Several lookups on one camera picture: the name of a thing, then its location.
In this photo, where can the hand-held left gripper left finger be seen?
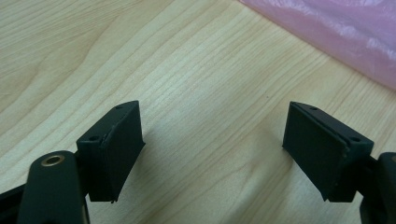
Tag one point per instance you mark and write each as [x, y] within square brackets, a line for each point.
[115, 155]

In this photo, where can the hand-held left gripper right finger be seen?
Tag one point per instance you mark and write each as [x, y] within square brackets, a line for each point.
[323, 152]

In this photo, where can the pink plastic bag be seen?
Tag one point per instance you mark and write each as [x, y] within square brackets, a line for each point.
[336, 34]

